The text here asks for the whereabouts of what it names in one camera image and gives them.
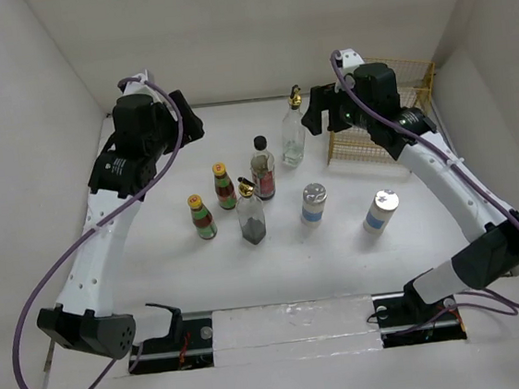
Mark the dark sauce cruet gold spout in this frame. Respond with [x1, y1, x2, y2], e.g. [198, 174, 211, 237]
[235, 176, 267, 245]

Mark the clear glass cruet gold spout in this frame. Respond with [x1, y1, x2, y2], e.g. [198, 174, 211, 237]
[282, 85, 306, 167]

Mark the yellow wire rack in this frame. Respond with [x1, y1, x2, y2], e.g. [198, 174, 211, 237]
[327, 57, 435, 170]

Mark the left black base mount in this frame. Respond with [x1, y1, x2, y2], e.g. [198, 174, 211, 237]
[128, 313, 214, 375]

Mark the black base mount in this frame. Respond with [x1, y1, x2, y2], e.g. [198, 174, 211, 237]
[367, 292, 466, 348]
[128, 313, 214, 375]

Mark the green label sauce bottle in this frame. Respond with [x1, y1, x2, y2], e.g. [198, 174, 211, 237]
[187, 194, 218, 240]

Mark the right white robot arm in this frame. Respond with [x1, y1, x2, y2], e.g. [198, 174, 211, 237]
[302, 49, 519, 327]

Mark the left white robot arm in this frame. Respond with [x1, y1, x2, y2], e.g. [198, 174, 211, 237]
[36, 70, 204, 360]

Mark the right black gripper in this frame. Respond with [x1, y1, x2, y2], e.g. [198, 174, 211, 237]
[297, 76, 377, 138]

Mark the white shaker silver lid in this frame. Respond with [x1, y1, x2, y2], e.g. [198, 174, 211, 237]
[301, 182, 328, 227]

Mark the red sauce bottle yellow cap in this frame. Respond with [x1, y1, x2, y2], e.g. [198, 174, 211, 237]
[212, 163, 237, 210]

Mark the black cap soy sauce bottle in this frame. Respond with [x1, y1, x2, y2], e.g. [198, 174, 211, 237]
[250, 135, 276, 201]

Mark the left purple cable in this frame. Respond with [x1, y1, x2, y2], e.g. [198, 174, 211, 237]
[0, 71, 213, 389]

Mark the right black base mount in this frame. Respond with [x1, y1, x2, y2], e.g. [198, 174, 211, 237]
[367, 292, 466, 348]

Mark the white shaker blue label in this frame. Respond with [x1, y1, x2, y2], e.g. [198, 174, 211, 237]
[363, 189, 400, 234]

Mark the purple cable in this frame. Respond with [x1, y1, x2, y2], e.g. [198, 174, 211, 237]
[0, 71, 213, 389]
[328, 30, 519, 339]

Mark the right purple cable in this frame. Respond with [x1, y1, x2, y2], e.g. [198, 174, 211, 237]
[328, 30, 519, 339]

